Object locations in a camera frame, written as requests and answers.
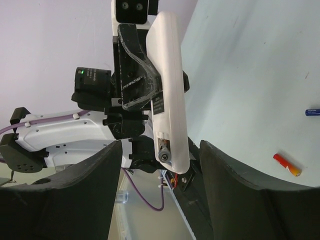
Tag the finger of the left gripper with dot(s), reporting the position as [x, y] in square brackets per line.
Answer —
[140, 81]

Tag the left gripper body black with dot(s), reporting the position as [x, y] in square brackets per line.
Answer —
[130, 120]

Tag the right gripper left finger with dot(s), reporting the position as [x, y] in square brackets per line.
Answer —
[74, 204]

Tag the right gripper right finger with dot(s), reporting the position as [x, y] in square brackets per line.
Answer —
[247, 204]

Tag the white remote control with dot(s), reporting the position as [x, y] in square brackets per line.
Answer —
[168, 109]

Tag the black silver battery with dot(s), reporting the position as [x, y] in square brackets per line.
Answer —
[164, 152]

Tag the purple blue battery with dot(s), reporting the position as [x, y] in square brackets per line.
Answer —
[312, 112]

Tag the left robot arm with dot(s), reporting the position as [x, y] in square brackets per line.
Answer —
[33, 142]

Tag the red orange battery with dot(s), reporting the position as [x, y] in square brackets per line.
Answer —
[289, 166]

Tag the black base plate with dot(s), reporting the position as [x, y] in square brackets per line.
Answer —
[191, 196]

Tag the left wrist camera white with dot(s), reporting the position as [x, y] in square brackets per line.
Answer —
[133, 12]

